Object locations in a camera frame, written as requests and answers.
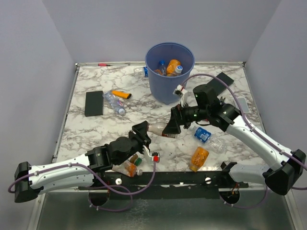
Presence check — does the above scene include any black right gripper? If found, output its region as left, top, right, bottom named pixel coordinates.
left=163, top=100, right=209, bottom=133

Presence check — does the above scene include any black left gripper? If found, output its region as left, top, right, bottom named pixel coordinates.
left=115, top=121, right=151, bottom=166

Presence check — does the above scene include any red cap tea bottle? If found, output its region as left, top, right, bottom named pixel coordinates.
left=147, top=122, right=177, bottom=138

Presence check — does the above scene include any orange bottle front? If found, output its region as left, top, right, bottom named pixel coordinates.
left=189, top=147, right=209, bottom=172

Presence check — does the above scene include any blue label water bottle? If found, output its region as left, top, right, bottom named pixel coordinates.
left=188, top=126, right=226, bottom=153

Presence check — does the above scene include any large crushed orange-label bottle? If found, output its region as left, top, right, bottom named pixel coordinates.
left=154, top=69, right=164, bottom=76

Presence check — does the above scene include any clear bottle white cap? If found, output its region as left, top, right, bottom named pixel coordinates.
left=171, top=65, right=183, bottom=77

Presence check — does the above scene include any small orange juice bottle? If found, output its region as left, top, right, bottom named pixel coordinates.
left=166, top=59, right=181, bottom=74

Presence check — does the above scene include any blue cap Pepsi bottle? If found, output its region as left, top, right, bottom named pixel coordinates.
left=158, top=60, right=167, bottom=76

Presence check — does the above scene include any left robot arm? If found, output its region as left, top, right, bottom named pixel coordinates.
left=8, top=121, right=151, bottom=203

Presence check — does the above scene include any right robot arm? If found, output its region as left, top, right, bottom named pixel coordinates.
left=162, top=84, right=306, bottom=195

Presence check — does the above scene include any blue plastic bin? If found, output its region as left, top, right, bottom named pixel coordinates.
left=145, top=42, right=195, bottom=104

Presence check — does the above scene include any green cap bottle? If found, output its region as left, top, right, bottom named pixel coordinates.
left=129, top=154, right=142, bottom=166

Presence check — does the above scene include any small clear crushed bottle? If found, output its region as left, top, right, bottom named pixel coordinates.
left=103, top=91, right=126, bottom=115

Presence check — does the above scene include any orange bottle white cap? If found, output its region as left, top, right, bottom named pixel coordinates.
left=112, top=161, right=143, bottom=177

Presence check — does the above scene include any orange utility knife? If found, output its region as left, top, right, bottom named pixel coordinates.
left=111, top=91, right=132, bottom=99

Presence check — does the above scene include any black box left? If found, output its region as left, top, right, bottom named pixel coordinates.
left=84, top=91, right=104, bottom=117

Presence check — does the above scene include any black box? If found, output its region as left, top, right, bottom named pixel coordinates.
left=207, top=72, right=234, bottom=96
left=84, top=91, right=104, bottom=117

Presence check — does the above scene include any black box right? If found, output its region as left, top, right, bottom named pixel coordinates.
left=207, top=72, right=234, bottom=96

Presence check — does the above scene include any smartphone grey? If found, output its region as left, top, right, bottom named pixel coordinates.
left=237, top=98, right=250, bottom=114

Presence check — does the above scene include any red marker pen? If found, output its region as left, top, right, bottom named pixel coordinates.
left=97, top=63, right=112, bottom=67

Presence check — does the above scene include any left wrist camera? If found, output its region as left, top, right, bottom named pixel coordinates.
left=142, top=145, right=160, bottom=164

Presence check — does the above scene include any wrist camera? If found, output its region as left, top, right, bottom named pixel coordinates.
left=142, top=145, right=160, bottom=164
left=173, top=85, right=188, bottom=107

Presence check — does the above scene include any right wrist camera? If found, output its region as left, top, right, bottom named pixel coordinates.
left=173, top=85, right=188, bottom=107

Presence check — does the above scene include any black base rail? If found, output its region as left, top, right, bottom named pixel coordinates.
left=49, top=165, right=243, bottom=201

